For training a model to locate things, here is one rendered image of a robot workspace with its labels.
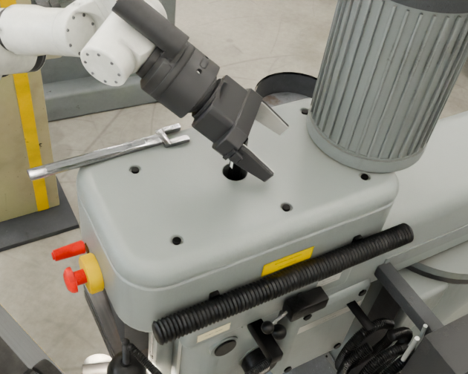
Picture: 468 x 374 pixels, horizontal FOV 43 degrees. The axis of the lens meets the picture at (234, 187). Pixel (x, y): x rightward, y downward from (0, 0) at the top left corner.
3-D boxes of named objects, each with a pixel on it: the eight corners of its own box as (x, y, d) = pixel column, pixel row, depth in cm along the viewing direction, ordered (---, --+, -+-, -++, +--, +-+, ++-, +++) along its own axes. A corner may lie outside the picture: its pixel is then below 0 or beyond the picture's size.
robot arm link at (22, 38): (96, 5, 85) (6, 3, 95) (41, 4, 77) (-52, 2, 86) (99, 79, 88) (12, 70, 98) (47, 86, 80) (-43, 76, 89)
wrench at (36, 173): (33, 186, 82) (32, 182, 81) (24, 168, 84) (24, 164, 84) (189, 142, 92) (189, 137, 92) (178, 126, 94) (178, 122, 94)
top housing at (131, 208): (130, 352, 83) (129, 288, 72) (71, 222, 99) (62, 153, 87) (385, 248, 103) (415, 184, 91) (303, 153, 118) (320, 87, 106)
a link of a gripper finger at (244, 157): (263, 181, 82) (228, 154, 80) (277, 169, 79) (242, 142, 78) (260, 188, 80) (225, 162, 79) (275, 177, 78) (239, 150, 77)
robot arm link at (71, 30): (144, 73, 76) (68, 66, 83) (176, 27, 80) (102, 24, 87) (122, 33, 71) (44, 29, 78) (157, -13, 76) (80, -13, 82)
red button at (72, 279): (70, 300, 87) (67, 284, 84) (62, 280, 89) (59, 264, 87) (91, 292, 88) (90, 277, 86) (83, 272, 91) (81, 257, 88)
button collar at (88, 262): (92, 302, 88) (90, 279, 84) (79, 272, 92) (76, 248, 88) (105, 297, 89) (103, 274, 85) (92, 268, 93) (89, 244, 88)
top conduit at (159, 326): (160, 351, 80) (161, 338, 77) (148, 326, 82) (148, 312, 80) (411, 246, 98) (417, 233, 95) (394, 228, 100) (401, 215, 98)
